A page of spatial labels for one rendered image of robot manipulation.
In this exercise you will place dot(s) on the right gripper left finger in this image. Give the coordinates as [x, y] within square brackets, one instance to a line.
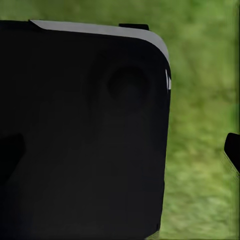
[12, 149]

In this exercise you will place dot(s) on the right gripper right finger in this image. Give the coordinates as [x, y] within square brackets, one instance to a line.
[232, 149]

